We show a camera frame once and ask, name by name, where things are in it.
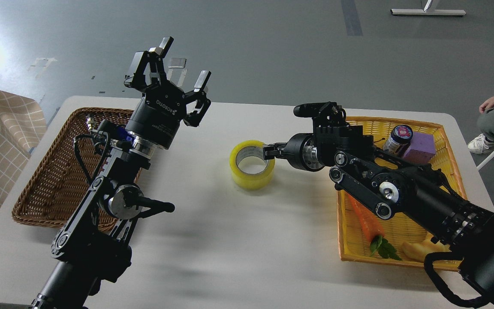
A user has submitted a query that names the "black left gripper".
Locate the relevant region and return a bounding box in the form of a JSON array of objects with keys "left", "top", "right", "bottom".
[{"left": 123, "top": 36, "right": 211, "bottom": 149}]

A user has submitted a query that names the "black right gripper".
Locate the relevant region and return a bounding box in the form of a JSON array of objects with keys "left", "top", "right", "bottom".
[{"left": 263, "top": 133, "right": 321, "bottom": 172}]

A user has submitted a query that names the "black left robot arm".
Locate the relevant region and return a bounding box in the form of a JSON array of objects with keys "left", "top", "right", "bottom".
[{"left": 31, "top": 36, "right": 211, "bottom": 309}]

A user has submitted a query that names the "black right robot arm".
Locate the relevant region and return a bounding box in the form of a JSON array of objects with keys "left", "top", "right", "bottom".
[{"left": 262, "top": 102, "right": 494, "bottom": 308}]

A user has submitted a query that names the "small dark jar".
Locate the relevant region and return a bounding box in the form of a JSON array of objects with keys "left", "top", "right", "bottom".
[{"left": 382, "top": 124, "right": 413, "bottom": 156}]

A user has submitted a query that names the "orange toy carrot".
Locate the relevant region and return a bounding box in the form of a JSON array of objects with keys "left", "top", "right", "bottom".
[{"left": 345, "top": 193, "right": 386, "bottom": 244}]

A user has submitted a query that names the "purple foam cube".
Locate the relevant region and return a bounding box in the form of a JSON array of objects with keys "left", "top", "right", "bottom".
[{"left": 401, "top": 131, "right": 437, "bottom": 164}]

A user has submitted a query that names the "brown wicker basket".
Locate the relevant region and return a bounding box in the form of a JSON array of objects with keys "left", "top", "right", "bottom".
[{"left": 12, "top": 107, "right": 132, "bottom": 228}]

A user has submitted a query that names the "yellow plastic basket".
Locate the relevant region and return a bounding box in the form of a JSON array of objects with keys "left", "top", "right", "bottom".
[{"left": 337, "top": 116, "right": 467, "bottom": 268}]

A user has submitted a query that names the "toy croissant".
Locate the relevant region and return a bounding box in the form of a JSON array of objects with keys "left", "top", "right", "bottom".
[{"left": 401, "top": 240, "right": 449, "bottom": 262}]

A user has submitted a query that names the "white metal stand base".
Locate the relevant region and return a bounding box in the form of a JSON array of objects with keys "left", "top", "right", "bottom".
[{"left": 390, "top": 0, "right": 467, "bottom": 16}]

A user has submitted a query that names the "white sneaker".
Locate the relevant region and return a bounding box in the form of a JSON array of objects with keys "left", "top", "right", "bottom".
[{"left": 467, "top": 133, "right": 494, "bottom": 155}]

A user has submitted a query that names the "white chair leg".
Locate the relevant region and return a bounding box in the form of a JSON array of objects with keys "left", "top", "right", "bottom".
[{"left": 476, "top": 150, "right": 494, "bottom": 171}]

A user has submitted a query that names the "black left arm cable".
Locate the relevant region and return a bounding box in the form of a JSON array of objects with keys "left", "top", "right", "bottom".
[{"left": 74, "top": 133, "right": 110, "bottom": 185}]

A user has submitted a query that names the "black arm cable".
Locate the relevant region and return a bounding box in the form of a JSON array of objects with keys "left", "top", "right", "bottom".
[
  {"left": 423, "top": 251, "right": 494, "bottom": 309},
  {"left": 74, "top": 133, "right": 110, "bottom": 185}
]

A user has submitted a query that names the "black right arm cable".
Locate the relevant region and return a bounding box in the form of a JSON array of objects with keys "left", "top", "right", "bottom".
[{"left": 423, "top": 251, "right": 494, "bottom": 309}]

